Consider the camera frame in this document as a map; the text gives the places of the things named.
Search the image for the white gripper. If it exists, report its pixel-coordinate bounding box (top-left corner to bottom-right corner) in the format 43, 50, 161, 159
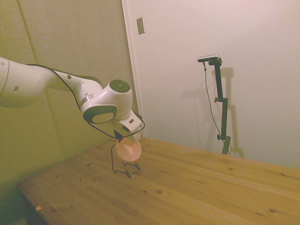
112, 120, 143, 144

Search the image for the pink plastic bowl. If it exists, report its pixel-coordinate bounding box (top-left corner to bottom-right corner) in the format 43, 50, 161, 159
115, 137, 143, 162

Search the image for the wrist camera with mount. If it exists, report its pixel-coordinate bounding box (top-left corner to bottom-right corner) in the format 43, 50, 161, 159
118, 110, 144, 132

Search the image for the black wire bowl rack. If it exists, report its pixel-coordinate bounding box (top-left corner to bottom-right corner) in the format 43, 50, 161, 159
110, 143, 141, 179

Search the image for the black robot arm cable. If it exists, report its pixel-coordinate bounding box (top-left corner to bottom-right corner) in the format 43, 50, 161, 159
26, 63, 146, 139

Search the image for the white door frame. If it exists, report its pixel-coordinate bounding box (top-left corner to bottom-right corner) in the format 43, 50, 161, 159
121, 0, 146, 138

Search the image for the black articulated camera stand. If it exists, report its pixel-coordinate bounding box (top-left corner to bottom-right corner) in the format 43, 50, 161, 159
208, 58, 232, 155

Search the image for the grey wall switch plate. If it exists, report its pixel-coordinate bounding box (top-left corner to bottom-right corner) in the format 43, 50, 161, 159
136, 16, 146, 36

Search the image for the grey exterior camera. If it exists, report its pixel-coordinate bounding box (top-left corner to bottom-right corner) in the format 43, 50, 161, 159
197, 53, 221, 63

